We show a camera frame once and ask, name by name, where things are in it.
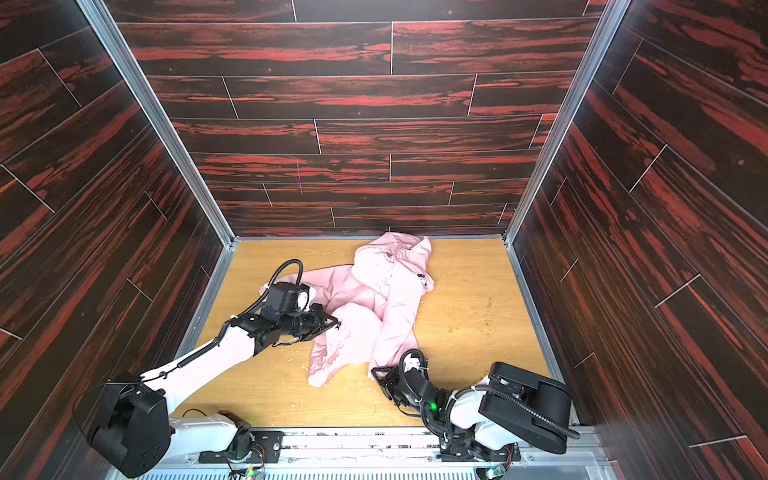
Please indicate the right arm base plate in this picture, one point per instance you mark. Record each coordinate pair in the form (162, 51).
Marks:
(463, 447)

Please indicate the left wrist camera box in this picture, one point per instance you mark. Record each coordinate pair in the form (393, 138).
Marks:
(286, 297)

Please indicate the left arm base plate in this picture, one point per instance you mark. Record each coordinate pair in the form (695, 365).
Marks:
(257, 446)

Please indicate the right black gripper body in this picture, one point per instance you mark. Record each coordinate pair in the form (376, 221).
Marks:
(389, 377)

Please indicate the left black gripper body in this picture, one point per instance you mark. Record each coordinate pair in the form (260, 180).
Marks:
(306, 324)

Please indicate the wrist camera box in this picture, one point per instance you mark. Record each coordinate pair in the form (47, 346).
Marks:
(413, 360)
(286, 297)

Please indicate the aluminium front rail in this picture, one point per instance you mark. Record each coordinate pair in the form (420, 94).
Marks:
(389, 453)

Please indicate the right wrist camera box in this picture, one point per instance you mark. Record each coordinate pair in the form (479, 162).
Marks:
(413, 360)

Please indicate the pink zip jacket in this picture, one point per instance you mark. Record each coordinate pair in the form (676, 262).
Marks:
(375, 299)

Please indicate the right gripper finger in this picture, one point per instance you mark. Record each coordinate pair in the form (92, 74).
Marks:
(392, 393)
(383, 375)

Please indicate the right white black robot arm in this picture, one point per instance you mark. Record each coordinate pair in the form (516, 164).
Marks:
(484, 421)

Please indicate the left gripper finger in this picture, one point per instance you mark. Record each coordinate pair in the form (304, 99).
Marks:
(312, 335)
(323, 319)

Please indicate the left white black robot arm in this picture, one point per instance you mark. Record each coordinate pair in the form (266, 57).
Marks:
(133, 427)

